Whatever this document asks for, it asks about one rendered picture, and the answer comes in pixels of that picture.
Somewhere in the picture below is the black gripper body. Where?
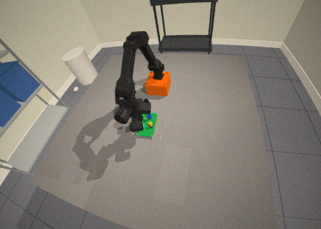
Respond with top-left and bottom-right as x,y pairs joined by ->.
130,98 -> 143,132

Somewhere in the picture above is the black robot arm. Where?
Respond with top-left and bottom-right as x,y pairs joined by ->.
114,31 -> 165,124

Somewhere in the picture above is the green circuit board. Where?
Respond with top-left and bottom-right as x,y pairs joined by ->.
136,113 -> 158,137

